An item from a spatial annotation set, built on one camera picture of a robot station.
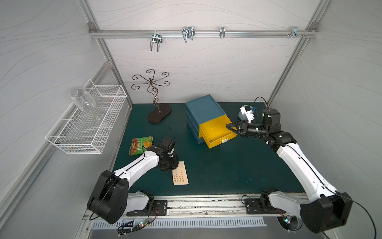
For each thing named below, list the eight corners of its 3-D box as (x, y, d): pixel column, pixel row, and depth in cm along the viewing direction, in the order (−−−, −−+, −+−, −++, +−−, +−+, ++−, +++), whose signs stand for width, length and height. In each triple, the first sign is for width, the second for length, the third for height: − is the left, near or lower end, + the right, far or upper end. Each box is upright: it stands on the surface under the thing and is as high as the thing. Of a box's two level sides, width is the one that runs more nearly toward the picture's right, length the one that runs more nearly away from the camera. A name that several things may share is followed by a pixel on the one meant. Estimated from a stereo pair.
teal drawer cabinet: (197, 145, 97) (197, 126, 81) (184, 123, 109) (183, 103, 93) (221, 135, 103) (226, 115, 87) (207, 115, 115) (209, 94, 99)
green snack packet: (131, 156, 95) (128, 152, 91) (133, 141, 102) (130, 138, 98) (152, 152, 96) (151, 149, 93) (153, 138, 103) (151, 135, 100)
